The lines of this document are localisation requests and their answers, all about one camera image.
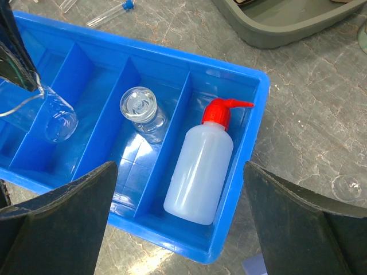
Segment clear glass beaker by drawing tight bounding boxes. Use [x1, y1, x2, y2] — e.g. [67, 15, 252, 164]
[1, 80, 79, 143]

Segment white wash bottle red cap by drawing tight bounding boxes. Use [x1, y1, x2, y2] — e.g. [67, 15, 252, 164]
[163, 99, 254, 225]

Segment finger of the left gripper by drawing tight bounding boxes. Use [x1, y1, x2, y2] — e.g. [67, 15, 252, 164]
[1, 1, 38, 92]

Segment round glass flask white stopper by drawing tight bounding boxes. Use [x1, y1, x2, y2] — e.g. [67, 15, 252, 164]
[331, 174, 364, 203]

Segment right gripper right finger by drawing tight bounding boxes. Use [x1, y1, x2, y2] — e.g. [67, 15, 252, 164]
[243, 162, 366, 274]

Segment test tube blue cap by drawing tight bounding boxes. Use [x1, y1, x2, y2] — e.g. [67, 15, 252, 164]
[86, 0, 135, 29]

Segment glass stoppered bottle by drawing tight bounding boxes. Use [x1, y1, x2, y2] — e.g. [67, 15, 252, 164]
[120, 87, 170, 144]

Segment purple and blue organizer bins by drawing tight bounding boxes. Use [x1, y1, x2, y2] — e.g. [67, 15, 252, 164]
[242, 253, 268, 275]

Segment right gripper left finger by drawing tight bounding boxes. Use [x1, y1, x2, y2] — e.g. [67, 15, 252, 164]
[1, 162, 118, 274]

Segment beige patterned mug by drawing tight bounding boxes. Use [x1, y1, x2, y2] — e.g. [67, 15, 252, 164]
[357, 21, 367, 53]

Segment grey plastic tray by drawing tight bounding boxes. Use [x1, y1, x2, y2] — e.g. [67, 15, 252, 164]
[213, 1, 366, 49]

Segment blue divided plastic tray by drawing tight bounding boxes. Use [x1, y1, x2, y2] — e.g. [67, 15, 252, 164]
[1, 11, 270, 264]

